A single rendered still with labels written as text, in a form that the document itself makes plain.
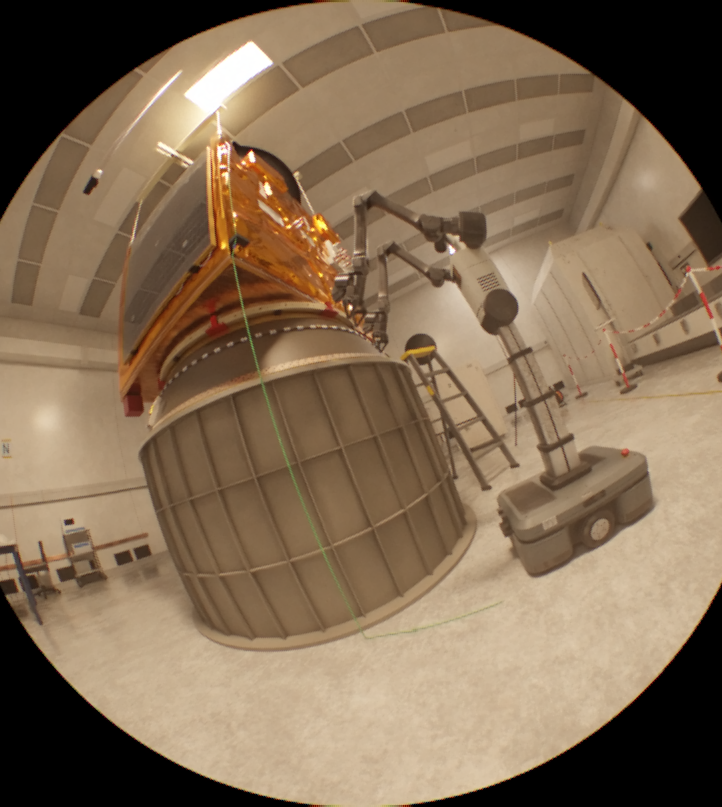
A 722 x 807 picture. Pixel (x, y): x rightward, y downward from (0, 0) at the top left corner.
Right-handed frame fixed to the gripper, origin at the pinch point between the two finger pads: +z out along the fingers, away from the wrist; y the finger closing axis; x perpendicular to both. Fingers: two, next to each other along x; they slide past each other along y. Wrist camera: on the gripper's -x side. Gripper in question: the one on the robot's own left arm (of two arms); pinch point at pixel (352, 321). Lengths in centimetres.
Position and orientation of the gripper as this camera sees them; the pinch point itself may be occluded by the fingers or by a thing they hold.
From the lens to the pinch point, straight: 111.9
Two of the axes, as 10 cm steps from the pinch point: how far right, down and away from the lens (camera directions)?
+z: -1.3, 9.9, -0.3
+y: -2.9, -0.7, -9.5
